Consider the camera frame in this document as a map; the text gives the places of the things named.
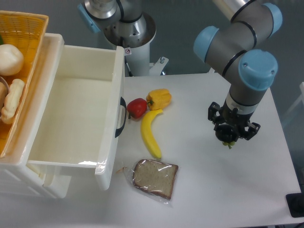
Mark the red bell pepper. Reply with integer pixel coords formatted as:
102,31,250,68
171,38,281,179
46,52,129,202
127,98,147,119

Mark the black device at table edge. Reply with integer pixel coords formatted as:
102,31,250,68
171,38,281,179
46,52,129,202
285,193,304,218

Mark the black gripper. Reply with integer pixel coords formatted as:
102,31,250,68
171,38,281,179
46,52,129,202
208,102,260,141

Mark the yellow wicker basket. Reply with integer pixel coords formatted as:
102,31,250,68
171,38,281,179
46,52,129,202
0,10,48,157

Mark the yellow banana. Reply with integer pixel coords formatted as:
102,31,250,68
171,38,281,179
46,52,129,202
141,109,163,159

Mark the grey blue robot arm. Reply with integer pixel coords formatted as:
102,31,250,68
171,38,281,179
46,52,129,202
78,0,283,144

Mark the yellow bell pepper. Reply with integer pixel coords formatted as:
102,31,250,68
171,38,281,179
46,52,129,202
146,89,172,110

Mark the white plastic drawer cabinet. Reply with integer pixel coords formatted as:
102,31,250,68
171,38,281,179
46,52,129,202
0,33,71,198

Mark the pale twisted bread roll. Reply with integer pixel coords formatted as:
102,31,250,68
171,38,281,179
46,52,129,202
1,79,25,124

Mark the dark drawer handle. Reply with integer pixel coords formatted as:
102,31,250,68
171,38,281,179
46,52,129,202
115,96,127,138

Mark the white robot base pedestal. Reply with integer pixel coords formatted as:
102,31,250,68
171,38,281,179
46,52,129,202
124,12,169,77

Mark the dark purple mangosteen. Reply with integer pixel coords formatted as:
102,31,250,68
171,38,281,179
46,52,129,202
214,123,238,149

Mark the open upper white drawer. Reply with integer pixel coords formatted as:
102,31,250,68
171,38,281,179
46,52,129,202
28,45,124,190

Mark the round white bun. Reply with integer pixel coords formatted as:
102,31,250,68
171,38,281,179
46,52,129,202
0,44,24,76

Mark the bagged brown bread slice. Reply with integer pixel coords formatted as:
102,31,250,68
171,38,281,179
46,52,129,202
116,159,179,206

